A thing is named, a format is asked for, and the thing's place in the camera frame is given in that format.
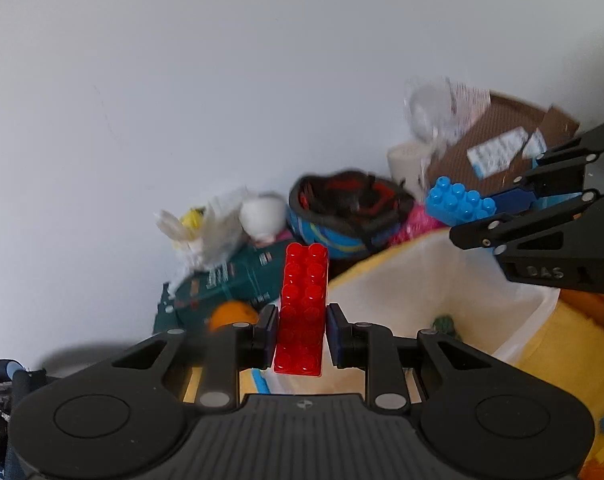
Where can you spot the orange fruit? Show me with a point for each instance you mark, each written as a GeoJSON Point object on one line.
{"type": "Point", "coordinates": [232, 311]}

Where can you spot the yellow cloth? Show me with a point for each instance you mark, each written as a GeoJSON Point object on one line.
{"type": "Point", "coordinates": [568, 352]}

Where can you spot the white plastic bag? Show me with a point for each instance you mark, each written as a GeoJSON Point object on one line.
{"type": "Point", "coordinates": [207, 236]}

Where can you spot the red black helmet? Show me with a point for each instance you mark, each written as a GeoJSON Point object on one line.
{"type": "Point", "coordinates": [352, 213]}

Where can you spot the green book box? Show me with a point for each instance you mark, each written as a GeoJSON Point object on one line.
{"type": "Point", "coordinates": [253, 276]}

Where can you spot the large blue brick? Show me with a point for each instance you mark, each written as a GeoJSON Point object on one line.
{"type": "Point", "coordinates": [452, 203]}

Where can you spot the white round ball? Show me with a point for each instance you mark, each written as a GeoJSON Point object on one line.
{"type": "Point", "coordinates": [263, 217]}

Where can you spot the white plastic bin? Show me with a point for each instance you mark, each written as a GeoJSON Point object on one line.
{"type": "Point", "coordinates": [406, 287]}

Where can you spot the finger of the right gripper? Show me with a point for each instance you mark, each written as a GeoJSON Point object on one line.
{"type": "Point", "coordinates": [505, 228]}
{"type": "Point", "coordinates": [555, 183]}

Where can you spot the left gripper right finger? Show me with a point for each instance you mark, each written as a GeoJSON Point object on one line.
{"type": "Point", "coordinates": [372, 349]}

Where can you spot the long red brick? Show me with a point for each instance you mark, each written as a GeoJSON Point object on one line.
{"type": "Point", "coordinates": [302, 311]}

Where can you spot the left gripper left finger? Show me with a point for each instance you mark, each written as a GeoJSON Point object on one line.
{"type": "Point", "coordinates": [232, 349]}

